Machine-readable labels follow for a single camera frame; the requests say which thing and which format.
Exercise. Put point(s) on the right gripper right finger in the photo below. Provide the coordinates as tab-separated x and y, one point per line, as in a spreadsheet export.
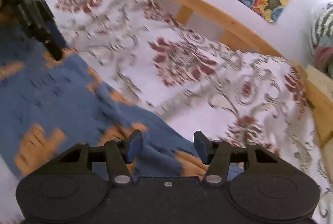
214	154

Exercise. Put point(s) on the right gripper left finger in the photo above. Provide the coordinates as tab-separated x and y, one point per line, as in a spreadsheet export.
119	154

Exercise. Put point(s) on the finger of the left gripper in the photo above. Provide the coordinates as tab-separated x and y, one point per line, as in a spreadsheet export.
54	40

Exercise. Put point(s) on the blue orange patterned pants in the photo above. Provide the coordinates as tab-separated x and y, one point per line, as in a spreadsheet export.
48	106

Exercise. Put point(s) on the white floral bedspread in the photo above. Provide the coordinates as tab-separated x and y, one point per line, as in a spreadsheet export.
129	65

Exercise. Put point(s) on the bagged clothes bundle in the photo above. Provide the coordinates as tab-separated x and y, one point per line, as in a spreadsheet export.
321	39

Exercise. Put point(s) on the wooden bed frame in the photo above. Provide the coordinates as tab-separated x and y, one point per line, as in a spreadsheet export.
234	29

